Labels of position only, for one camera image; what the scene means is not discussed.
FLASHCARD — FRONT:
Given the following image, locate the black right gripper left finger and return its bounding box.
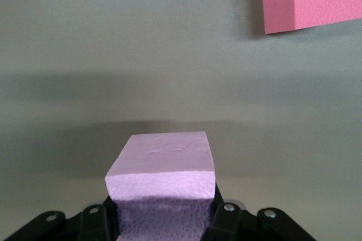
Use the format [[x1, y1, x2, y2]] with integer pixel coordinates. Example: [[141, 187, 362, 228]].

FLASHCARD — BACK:
[[77, 195, 121, 241]]

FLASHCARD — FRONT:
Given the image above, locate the pink foam block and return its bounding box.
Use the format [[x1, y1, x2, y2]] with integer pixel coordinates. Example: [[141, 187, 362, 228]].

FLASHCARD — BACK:
[[104, 131, 218, 241]]

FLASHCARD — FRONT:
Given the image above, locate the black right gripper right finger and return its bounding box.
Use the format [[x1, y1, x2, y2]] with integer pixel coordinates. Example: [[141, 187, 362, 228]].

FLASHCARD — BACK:
[[202, 183, 247, 241]]

